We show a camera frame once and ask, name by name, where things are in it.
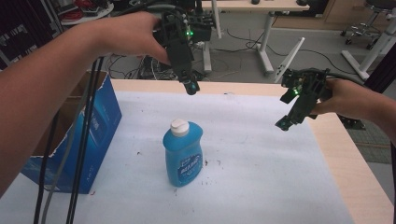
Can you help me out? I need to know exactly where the white foam sheet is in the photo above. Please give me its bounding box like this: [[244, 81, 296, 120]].
[[0, 91, 355, 224]]

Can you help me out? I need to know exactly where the white-legged desk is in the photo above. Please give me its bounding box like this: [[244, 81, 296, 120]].
[[200, 0, 312, 84]]

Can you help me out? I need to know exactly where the office chair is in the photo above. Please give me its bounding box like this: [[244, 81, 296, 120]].
[[339, 0, 394, 51]]

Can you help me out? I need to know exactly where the blue bottle with white cap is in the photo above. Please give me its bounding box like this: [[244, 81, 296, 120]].
[[162, 118, 205, 189]]

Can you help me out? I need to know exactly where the person's left hand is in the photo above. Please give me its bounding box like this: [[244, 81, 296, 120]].
[[88, 11, 172, 66]]

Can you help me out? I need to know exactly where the black floor cable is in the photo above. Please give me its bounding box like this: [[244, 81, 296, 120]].
[[214, 28, 359, 77]]

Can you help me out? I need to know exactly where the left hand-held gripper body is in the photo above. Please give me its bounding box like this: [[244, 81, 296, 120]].
[[153, 0, 217, 60]]

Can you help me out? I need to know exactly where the grey cable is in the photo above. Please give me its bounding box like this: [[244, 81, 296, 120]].
[[40, 77, 92, 224]]

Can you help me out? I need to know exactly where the white stand leg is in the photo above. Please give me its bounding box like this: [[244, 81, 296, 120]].
[[341, 15, 396, 82]]

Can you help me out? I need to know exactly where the blue cardboard box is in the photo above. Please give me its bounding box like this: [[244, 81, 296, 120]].
[[21, 70, 123, 195]]

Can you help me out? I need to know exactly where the person's right hand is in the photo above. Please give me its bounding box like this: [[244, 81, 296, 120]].
[[310, 77, 370, 121]]

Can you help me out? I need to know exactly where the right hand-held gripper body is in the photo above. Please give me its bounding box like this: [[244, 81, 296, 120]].
[[279, 67, 332, 110]]

